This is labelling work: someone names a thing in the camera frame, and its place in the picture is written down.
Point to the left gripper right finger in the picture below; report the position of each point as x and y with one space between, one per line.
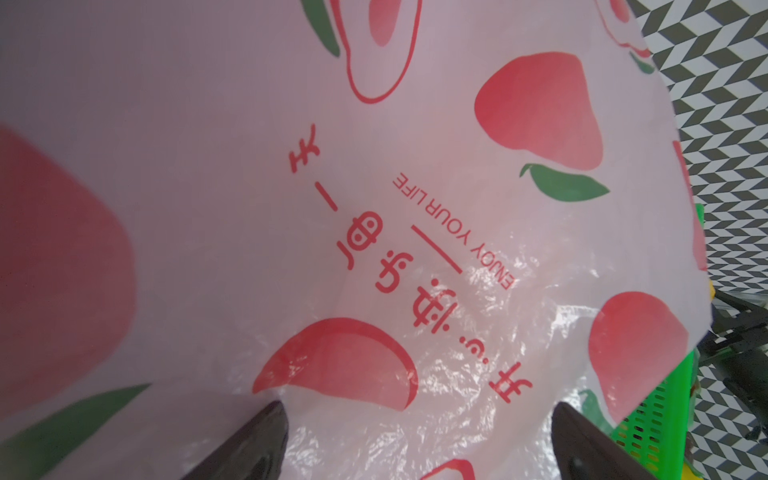
583 452

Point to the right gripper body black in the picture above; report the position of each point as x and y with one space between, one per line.
736 346

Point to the green plastic basket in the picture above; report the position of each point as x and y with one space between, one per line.
641 347

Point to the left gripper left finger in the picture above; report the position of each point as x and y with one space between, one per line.
254 452

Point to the pink plastic bag peach print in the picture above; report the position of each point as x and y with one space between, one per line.
398 218

